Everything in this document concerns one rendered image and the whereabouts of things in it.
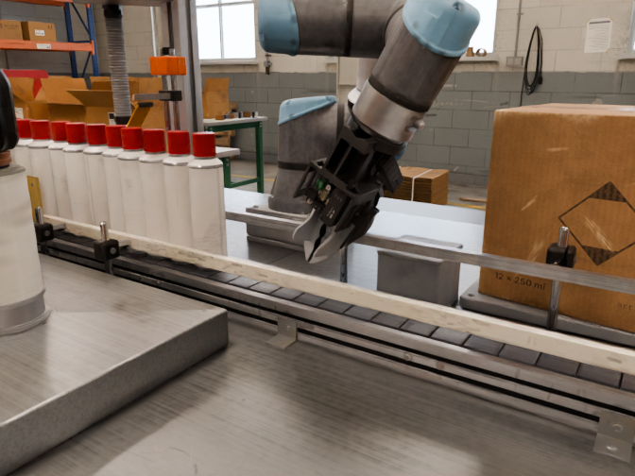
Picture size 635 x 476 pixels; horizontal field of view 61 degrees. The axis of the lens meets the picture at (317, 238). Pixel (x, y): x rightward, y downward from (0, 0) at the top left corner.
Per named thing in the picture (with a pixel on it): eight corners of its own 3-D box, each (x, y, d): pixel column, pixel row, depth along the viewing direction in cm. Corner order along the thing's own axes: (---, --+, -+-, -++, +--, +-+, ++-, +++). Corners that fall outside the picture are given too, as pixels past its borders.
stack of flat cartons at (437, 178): (362, 207, 499) (363, 172, 489) (385, 195, 544) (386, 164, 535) (430, 215, 469) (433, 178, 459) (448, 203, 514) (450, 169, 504)
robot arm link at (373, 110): (386, 76, 64) (442, 113, 61) (368, 110, 66) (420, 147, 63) (355, 76, 58) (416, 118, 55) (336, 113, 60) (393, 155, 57)
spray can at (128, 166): (120, 250, 92) (107, 127, 86) (145, 243, 96) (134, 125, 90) (140, 256, 89) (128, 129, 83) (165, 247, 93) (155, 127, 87)
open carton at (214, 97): (171, 117, 510) (167, 76, 499) (206, 115, 543) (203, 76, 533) (200, 120, 486) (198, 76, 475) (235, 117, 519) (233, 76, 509)
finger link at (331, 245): (288, 271, 70) (318, 215, 65) (314, 258, 74) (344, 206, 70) (306, 286, 69) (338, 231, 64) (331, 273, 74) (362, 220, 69)
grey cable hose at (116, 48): (111, 125, 103) (97, 5, 97) (126, 123, 105) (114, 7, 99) (122, 126, 101) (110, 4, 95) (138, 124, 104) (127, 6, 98)
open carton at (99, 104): (69, 160, 257) (59, 77, 246) (147, 147, 300) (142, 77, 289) (128, 165, 239) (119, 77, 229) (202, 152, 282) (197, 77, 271)
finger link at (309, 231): (272, 256, 71) (300, 200, 66) (298, 244, 75) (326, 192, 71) (288, 271, 70) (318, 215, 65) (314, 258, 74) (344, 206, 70)
